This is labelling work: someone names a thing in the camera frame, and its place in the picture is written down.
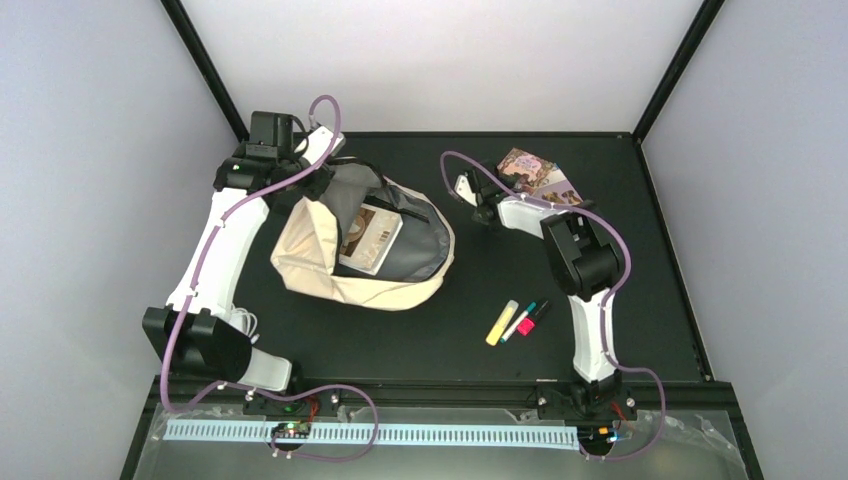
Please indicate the coffee cover book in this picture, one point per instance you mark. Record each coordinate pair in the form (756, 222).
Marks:
(370, 239)

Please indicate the pink story book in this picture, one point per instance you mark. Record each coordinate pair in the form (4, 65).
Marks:
(530, 172)

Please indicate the small circuit board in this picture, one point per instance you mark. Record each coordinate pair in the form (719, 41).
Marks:
(291, 430)

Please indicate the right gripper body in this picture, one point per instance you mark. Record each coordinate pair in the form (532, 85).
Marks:
(476, 216)

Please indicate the light blue slotted cable duct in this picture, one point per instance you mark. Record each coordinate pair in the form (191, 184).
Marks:
(389, 434)

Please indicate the teal white marker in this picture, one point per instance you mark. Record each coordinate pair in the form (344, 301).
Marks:
(516, 322)

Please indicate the pink black highlighter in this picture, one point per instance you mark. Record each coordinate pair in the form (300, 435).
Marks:
(535, 315)

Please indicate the yellow highlighter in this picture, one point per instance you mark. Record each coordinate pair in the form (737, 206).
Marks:
(496, 332)

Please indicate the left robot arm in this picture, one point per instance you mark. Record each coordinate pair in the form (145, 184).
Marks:
(193, 333)

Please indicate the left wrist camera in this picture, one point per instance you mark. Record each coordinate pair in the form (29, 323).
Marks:
(318, 142)

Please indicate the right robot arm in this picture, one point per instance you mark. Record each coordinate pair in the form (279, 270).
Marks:
(586, 262)

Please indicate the blue dog book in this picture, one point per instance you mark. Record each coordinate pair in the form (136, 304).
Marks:
(555, 187)

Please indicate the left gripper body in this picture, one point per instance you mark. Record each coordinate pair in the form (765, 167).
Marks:
(311, 190)

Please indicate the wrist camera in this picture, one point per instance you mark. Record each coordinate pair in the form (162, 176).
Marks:
(318, 142)
(464, 190)

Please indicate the black frame rail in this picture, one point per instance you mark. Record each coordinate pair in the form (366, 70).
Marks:
(684, 424)

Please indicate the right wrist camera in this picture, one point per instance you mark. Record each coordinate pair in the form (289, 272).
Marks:
(464, 190)

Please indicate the beige canvas backpack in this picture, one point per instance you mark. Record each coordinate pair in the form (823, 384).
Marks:
(306, 253)

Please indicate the white charger with cable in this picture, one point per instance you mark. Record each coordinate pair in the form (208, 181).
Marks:
(246, 322)

